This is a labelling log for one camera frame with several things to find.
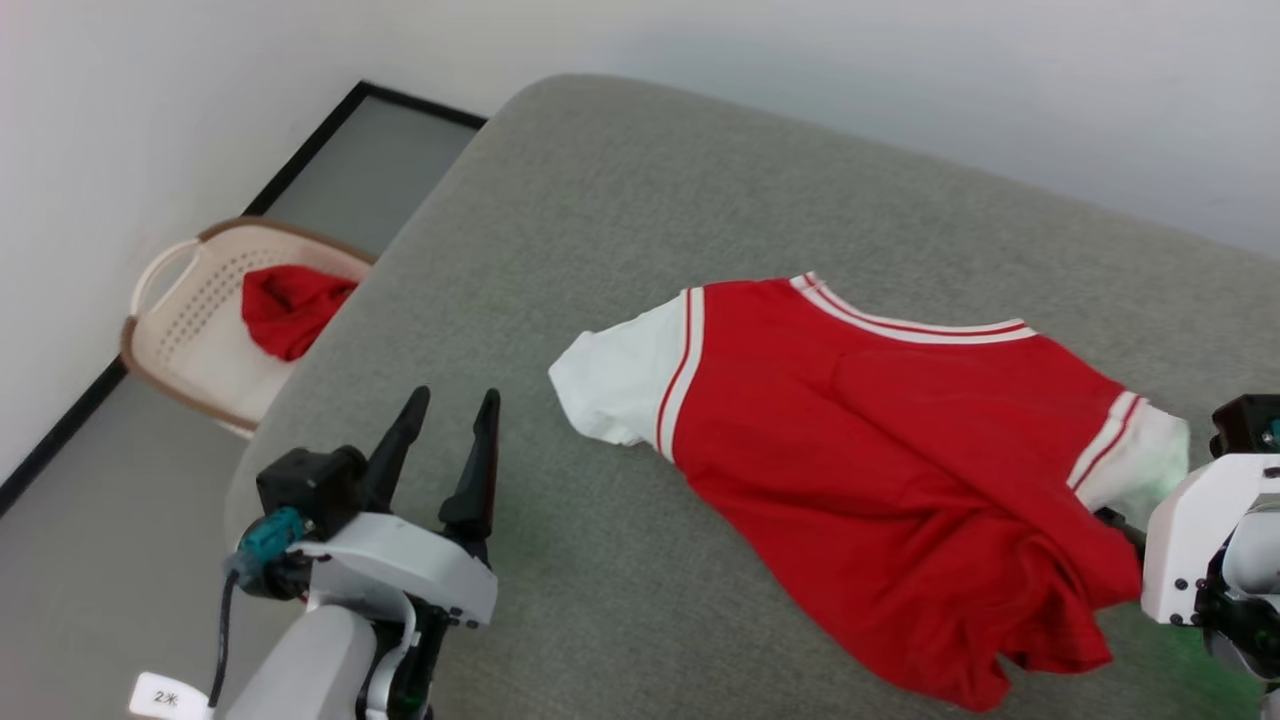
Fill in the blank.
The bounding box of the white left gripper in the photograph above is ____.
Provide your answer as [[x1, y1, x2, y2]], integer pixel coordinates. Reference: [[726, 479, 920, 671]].
[[305, 386, 502, 720]]

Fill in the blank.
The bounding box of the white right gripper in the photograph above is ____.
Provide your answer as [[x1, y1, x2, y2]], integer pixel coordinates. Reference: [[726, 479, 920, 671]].
[[1094, 454, 1280, 628]]

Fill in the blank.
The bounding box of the red and white jersey shirt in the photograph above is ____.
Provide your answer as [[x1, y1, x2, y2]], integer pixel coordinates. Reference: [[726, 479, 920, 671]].
[[548, 271, 1192, 713]]

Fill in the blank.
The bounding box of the red garment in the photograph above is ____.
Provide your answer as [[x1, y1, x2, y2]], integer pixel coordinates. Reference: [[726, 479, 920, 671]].
[[241, 264, 360, 363]]

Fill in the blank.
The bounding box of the beige plastic laundry basket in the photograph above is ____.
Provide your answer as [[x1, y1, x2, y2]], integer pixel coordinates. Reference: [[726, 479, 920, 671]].
[[120, 216, 380, 441]]

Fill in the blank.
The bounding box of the teal cable connector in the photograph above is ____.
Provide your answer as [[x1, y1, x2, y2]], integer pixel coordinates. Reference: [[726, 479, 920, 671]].
[[236, 506, 307, 583]]

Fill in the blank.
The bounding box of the black camera cable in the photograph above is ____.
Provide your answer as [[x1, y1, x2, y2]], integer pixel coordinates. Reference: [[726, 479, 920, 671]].
[[207, 568, 243, 707]]

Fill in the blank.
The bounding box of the white cable label tag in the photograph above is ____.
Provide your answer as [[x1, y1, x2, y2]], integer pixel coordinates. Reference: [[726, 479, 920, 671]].
[[128, 671, 214, 720]]

